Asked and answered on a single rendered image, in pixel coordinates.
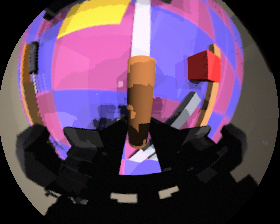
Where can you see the red cube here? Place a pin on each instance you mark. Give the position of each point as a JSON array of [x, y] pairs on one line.
[[204, 67]]

